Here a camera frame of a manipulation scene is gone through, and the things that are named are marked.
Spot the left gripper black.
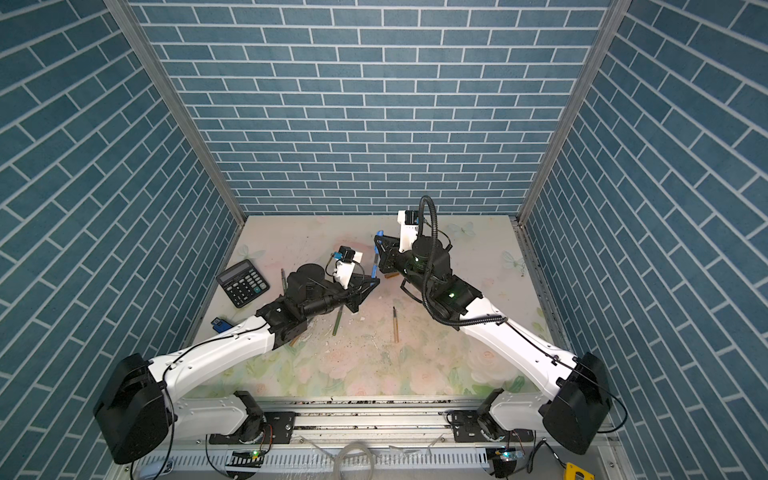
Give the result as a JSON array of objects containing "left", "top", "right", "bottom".
[{"left": 301, "top": 272, "right": 380, "bottom": 322}]

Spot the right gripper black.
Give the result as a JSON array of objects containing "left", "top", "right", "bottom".
[{"left": 375, "top": 233, "right": 436, "bottom": 301}]

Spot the blue pen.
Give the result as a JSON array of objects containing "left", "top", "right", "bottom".
[{"left": 371, "top": 252, "right": 379, "bottom": 278}]

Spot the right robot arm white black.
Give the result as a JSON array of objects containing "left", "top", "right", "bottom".
[{"left": 374, "top": 235, "right": 613, "bottom": 454}]

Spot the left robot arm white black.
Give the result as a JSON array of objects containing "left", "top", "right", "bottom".
[{"left": 94, "top": 263, "right": 380, "bottom": 465}]

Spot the tan pen middle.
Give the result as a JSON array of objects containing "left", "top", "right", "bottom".
[{"left": 392, "top": 306, "right": 400, "bottom": 343}]

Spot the black desk calculator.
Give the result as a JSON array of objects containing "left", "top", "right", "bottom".
[{"left": 216, "top": 259, "right": 270, "bottom": 308}]

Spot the blue stapler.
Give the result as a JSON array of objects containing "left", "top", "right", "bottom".
[{"left": 211, "top": 317, "right": 234, "bottom": 334}]

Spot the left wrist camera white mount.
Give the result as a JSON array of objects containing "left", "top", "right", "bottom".
[{"left": 330, "top": 246, "right": 363, "bottom": 289}]

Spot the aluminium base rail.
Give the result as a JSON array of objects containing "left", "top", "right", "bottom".
[{"left": 119, "top": 395, "right": 619, "bottom": 475}]

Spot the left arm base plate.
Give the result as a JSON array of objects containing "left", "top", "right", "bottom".
[{"left": 208, "top": 412, "right": 296, "bottom": 446}]

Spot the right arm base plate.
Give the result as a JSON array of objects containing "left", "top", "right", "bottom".
[{"left": 444, "top": 410, "right": 535, "bottom": 443}]

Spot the clear looped cable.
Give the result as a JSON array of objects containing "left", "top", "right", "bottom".
[{"left": 331, "top": 440, "right": 377, "bottom": 480}]

